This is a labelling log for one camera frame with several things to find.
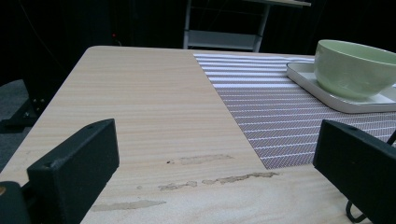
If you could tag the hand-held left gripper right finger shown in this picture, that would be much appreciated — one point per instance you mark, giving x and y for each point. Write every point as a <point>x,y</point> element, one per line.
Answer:
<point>358,168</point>

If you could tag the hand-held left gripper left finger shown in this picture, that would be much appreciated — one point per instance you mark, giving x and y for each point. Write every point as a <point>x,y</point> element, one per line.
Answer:
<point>77,165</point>

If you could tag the black metal stand foot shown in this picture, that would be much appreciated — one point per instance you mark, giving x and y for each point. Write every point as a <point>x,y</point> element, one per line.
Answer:
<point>28,109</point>

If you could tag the white rectangular tray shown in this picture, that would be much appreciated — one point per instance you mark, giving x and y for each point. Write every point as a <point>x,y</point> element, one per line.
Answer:
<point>311,84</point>

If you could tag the pale green bowl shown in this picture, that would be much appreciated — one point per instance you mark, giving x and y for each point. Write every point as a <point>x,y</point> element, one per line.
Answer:
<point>351,71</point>

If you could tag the striped woven placemat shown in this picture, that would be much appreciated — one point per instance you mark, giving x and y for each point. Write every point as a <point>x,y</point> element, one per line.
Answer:
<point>274,118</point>

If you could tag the grey metal shelf stand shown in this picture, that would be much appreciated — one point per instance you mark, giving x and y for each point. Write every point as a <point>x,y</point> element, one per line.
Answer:
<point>221,39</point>

